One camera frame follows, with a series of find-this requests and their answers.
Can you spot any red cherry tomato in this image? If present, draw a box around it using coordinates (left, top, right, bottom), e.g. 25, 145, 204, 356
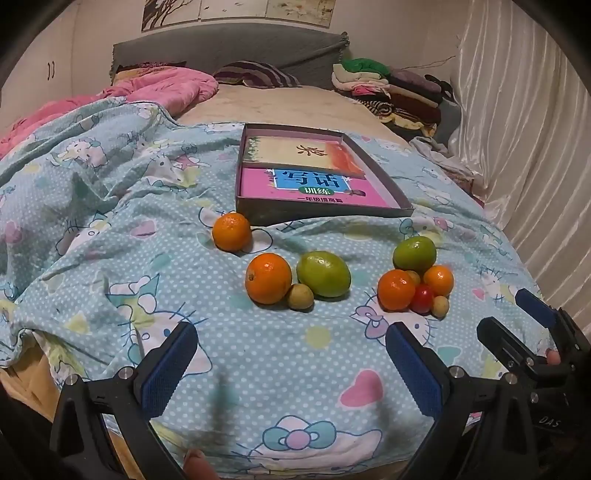
410, 284, 435, 315

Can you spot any beige bed sheet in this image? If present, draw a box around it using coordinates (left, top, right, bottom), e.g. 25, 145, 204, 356
175, 83, 411, 148

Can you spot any white satin curtain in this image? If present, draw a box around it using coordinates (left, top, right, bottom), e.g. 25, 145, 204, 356
455, 18, 591, 301

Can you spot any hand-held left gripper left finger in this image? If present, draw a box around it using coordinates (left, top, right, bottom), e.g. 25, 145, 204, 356
50, 322, 199, 480

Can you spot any person's left hand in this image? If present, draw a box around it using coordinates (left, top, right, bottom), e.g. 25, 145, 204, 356
183, 449, 215, 480

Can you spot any striped purple pillow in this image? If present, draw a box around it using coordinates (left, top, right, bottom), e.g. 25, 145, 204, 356
213, 61, 301, 88

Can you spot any blue cartoon print blanket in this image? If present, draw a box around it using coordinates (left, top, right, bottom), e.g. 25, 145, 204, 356
0, 99, 561, 480

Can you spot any grey cardboard box tray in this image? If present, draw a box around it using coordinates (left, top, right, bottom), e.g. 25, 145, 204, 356
235, 123, 415, 228

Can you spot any pink quilt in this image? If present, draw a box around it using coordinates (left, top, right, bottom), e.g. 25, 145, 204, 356
0, 67, 219, 160

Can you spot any dark red floral pillow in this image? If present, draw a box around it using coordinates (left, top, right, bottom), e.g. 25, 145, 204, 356
113, 61, 188, 81

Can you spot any small green citrus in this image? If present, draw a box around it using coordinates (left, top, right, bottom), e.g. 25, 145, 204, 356
393, 236, 437, 273

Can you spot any white crumpled cloth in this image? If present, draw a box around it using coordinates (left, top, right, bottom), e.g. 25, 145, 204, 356
409, 136, 476, 181

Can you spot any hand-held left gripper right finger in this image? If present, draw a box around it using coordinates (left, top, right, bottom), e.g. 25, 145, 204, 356
385, 322, 541, 480

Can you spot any pale wall picture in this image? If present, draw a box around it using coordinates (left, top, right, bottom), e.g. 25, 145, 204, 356
199, 0, 269, 21

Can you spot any tree branch wall picture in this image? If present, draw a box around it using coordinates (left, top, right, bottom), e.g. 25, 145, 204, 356
141, 0, 202, 33

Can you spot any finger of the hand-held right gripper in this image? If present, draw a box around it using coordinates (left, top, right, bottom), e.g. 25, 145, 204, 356
477, 318, 550, 374
516, 288, 591, 357

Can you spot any large orange mandarin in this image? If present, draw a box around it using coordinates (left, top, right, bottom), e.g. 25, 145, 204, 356
377, 270, 416, 312
245, 253, 293, 305

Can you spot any pink book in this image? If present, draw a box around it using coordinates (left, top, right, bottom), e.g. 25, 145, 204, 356
240, 164, 400, 208

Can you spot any small orange mandarin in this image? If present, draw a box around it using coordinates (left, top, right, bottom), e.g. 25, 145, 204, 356
423, 265, 455, 297
212, 211, 253, 253

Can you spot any grey headboard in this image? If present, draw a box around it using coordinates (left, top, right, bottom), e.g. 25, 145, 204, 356
111, 31, 350, 90

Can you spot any large green citrus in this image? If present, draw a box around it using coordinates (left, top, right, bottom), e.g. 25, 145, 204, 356
296, 251, 352, 299

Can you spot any yellowish wall picture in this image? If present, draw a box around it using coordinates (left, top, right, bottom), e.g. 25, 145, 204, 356
265, 0, 335, 29

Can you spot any white wardrobe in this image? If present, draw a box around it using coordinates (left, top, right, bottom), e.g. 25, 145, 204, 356
0, 23, 79, 112

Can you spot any pile of folded clothes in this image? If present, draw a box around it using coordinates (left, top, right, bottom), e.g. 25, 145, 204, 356
331, 58, 462, 139

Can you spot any yellow orange book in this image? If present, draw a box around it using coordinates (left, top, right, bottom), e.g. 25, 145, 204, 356
243, 135, 368, 178

